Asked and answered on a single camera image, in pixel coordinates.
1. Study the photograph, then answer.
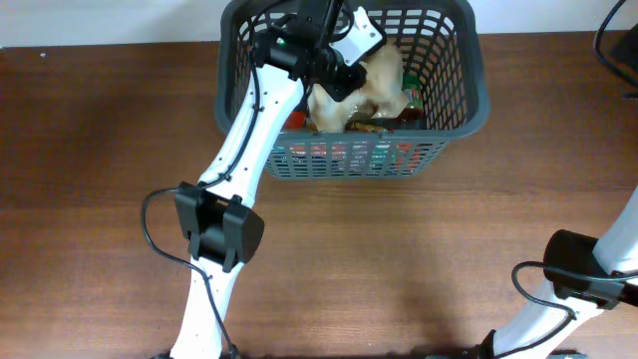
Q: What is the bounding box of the orange biscuit packet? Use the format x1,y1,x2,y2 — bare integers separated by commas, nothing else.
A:
283,112,393,134

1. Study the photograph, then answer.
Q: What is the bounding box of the beige bread bag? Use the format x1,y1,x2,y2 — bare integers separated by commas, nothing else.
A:
308,44,408,133

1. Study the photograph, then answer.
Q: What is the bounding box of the green lid jar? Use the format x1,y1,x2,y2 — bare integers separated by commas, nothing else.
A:
400,74,424,122

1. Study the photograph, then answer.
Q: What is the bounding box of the tissue pack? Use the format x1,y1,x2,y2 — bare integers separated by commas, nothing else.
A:
265,132,435,180

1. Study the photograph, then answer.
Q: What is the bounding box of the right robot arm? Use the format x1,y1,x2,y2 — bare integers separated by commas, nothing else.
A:
478,193,637,358

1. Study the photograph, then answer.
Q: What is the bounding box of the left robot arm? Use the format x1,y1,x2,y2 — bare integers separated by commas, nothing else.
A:
166,1,386,358

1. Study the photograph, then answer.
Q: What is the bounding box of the grey plastic basket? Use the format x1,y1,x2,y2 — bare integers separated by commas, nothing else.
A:
212,0,490,181

